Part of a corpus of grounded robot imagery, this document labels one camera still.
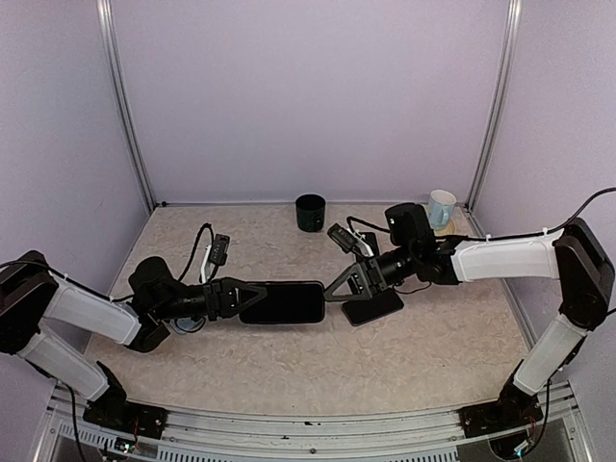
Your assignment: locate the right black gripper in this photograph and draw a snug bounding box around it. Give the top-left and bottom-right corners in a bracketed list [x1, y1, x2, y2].
[321, 243, 418, 301]

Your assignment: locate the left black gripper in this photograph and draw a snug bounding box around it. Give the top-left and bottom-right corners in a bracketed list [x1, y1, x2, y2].
[154, 275, 268, 321]

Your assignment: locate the black phone case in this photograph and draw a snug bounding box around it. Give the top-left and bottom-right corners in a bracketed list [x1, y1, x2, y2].
[238, 281, 324, 325]

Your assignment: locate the pink phone case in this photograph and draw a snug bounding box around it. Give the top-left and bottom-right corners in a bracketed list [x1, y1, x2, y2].
[359, 232, 380, 259]

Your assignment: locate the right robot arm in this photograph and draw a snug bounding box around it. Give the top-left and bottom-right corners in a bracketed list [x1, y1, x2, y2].
[324, 203, 615, 427]

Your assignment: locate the light blue phone case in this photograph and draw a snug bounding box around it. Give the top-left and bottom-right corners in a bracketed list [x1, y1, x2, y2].
[168, 317, 205, 335]

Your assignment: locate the dark green cup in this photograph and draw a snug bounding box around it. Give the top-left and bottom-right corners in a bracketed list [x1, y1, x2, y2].
[295, 193, 326, 233]

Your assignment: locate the beige round plate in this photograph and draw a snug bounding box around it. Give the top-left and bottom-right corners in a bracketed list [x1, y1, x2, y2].
[434, 219, 456, 237]

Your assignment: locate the light blue mug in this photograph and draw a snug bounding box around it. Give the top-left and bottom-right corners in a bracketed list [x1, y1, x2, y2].
[427, 190, 457, 231]

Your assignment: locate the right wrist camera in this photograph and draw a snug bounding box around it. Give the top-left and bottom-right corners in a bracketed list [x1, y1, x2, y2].
[327, 223, 374, 260]

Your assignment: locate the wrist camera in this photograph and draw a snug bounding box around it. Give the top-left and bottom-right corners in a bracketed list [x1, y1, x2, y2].
[199, 234, 230, 284]
[327, 223, 374, 260]

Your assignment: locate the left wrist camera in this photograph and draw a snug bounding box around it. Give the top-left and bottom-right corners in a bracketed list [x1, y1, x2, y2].
[199, 234, 230, 284]

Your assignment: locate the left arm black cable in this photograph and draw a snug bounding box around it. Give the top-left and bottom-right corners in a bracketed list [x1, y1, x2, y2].
[177, 222, 216, 285]

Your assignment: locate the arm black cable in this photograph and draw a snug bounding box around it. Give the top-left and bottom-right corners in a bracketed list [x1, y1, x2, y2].
[346, 187, 616, 242]
[177, 222, 216, 285]

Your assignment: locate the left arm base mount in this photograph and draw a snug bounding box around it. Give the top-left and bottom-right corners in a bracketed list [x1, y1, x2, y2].
[83, 401, 168, 440]

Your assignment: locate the right aluminium frame post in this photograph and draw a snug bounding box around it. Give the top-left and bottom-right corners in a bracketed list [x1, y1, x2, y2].
[465, 0, 523, 214]

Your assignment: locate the aluminium frame post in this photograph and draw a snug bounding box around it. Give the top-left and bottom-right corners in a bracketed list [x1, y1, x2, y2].
[465, 0, 523, 214]
[96, 0, 157, 214]

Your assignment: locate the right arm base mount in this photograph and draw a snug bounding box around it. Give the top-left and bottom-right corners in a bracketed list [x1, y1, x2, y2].
[458, 401, 544, 439]

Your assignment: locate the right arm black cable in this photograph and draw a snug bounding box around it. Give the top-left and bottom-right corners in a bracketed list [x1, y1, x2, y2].
[346, 187, 616, 242]

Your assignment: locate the left aluminium frame post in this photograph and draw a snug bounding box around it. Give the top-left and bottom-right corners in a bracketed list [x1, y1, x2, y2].
[96, 0, 157, 214]

